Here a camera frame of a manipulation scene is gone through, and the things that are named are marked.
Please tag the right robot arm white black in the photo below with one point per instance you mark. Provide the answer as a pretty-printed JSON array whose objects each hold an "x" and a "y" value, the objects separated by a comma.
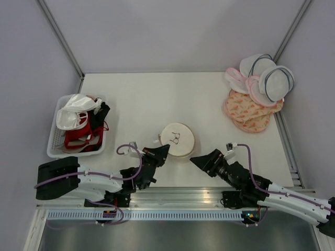
[{"x": 256, "y": 190}]

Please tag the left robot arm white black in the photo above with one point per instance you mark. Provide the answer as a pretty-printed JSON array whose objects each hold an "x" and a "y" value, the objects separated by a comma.
[{"x": 67, "y": 177}]

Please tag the aluminium table edge rail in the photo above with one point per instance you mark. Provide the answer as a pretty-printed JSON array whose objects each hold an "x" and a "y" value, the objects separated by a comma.
[{"x": 164, "y": 197}]

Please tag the right side aluminium rail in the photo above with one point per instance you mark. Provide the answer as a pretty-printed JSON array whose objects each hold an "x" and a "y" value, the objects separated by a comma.
[{"x": 289, "y": 151}]

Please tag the orange floral bag lower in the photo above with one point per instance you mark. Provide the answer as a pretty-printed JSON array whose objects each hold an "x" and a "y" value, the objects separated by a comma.
[{"x": 255, "y": 125}]

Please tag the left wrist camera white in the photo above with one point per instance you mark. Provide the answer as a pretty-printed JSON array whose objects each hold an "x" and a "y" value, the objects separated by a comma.
[{"x": 133, "y": 146}]

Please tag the white blue-trim mesh bag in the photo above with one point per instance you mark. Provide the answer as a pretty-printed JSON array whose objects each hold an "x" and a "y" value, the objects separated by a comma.
[
  {"x": 276, "y": 82},
  {"x": 256, "y": 64}
]

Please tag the white pink-trim mesh bag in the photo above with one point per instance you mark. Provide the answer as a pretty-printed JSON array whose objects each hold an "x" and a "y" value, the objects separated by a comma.
[
  {"x": 252, "y": 84},
  {"x": 236, "y": 80}
]

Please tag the aluminium frame post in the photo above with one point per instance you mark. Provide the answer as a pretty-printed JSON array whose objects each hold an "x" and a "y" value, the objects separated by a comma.
[
  {"x": 303, "y": 10},
  {"x": 60, "y": 36}
]

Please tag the black bra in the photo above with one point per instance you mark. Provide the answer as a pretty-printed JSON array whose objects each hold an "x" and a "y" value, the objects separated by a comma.
[{"x": 97, "y": 119}]

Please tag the white pink-trim mesh bag left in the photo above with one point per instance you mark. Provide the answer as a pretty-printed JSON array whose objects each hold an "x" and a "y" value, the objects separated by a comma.
[{"x": 236, "y": 80}]

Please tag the right aluminium frame post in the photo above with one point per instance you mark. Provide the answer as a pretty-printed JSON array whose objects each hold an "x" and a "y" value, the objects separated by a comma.
[{"x": 303, "y": 10}]

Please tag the white blue-trim mesh bag rear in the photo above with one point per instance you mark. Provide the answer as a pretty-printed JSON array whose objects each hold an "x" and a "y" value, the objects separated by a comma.
[{"x": 256, "y": 64}]

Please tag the round beige mesh laundry bag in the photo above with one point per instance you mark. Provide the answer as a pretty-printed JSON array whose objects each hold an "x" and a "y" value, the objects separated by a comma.
[{"x": 181, "y": 139}]

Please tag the white blue-trim mesh bag front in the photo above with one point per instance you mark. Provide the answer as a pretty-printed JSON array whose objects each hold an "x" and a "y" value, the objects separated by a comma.
[{"x": 276, "y": 82}]

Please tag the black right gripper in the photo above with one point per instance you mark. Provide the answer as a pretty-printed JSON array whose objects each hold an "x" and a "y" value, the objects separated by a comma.
[{"x": 203, "y": 161}]

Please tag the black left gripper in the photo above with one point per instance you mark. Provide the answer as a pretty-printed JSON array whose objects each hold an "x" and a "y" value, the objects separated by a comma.
[{"x": 159, "y": 154}]

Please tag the white pink-trim mesh bag right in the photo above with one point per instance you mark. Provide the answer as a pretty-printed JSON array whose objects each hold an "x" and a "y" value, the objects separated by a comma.
[{"x": 252, "y": 84}]

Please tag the white plastic basket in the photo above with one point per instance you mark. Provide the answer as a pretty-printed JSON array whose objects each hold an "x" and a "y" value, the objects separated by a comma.
[{"x": 57, "y": 136}]

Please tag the white slotted cable duct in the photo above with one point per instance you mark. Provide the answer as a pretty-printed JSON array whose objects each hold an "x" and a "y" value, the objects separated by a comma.
[{"x": 160, "y": 215}]

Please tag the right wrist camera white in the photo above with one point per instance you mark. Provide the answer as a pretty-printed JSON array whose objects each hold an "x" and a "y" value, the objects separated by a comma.
[{"x": 231, "y": 147}]

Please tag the left aluminium frame post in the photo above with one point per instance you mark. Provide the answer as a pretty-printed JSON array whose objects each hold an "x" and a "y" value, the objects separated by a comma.
[{"x": 60, "y": 36}]

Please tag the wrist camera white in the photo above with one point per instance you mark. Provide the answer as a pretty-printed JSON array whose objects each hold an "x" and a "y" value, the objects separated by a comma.
[
  {"x": 231, "y": 147},
  {"x": 133, "y": 146}
]

